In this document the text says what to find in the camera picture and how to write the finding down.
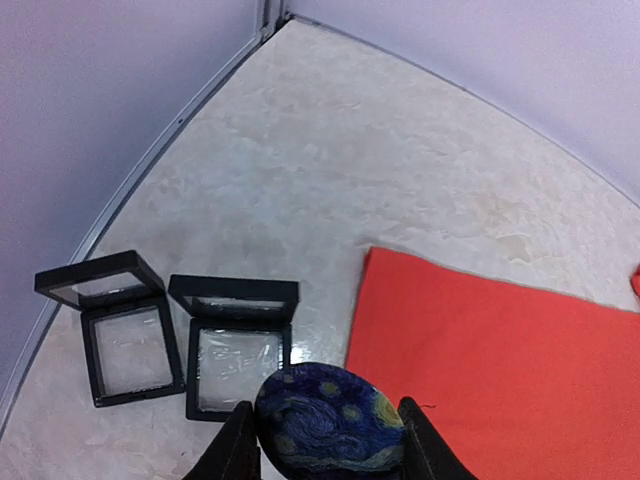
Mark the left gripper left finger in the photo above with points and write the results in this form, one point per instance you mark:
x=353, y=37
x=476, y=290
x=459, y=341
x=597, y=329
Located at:
x=234, y=453

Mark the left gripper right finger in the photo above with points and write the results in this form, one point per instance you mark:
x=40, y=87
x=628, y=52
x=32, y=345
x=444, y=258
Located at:
x=426, y=455

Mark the starry night round brooch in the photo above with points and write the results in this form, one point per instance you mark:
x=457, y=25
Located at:
x=319, y=421

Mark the red t-shirt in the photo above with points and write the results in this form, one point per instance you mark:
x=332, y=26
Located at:
x=521, y=383

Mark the black display box right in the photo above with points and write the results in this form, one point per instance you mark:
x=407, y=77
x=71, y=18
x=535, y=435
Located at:
x=240, y=332

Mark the black display box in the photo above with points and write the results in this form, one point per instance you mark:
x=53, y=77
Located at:
x=240, y=332
x=128, y=334

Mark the black display box left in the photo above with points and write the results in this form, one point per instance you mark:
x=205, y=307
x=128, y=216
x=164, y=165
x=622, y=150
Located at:
x=128, y=334

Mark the left aluminium corner post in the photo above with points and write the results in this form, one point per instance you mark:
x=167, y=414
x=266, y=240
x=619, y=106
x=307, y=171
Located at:
x=273, y=14

